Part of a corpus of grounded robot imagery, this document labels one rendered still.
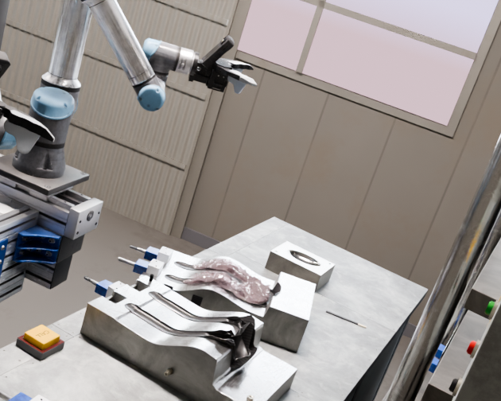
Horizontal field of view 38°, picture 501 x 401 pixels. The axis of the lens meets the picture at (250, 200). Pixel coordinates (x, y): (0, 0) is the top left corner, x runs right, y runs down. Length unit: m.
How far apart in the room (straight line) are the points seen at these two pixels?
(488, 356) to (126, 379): 0.90
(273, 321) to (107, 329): 0.49
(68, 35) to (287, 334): 1.07
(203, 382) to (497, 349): 0.77
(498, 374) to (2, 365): 1.07
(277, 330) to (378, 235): 2.25
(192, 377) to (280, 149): 2.68
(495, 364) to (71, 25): 1.51
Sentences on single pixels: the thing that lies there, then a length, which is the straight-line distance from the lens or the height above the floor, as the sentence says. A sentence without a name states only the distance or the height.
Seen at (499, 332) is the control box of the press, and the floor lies 1.38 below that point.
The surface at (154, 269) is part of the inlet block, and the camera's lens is 2.15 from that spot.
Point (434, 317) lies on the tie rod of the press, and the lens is 1.62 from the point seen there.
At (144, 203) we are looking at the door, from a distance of 4.63.
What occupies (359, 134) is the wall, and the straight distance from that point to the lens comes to 4.17.
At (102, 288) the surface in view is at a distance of 2.07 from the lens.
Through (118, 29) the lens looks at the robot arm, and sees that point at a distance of 2.07.
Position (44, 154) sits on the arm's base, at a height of 1.10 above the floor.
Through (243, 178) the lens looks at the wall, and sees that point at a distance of 4.39.
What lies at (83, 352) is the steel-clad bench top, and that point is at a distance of 1.85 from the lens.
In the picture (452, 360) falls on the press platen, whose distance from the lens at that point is 1.90.
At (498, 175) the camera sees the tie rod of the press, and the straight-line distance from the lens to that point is 1.53.
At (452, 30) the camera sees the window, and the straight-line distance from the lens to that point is 4.05.
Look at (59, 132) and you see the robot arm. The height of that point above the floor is 1.17.
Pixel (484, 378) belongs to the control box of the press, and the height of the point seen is 1.30.
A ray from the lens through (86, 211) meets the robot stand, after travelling 2.13.
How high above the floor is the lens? 1.82
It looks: 19 degrees down
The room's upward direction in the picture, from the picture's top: 18 degrees clockwise
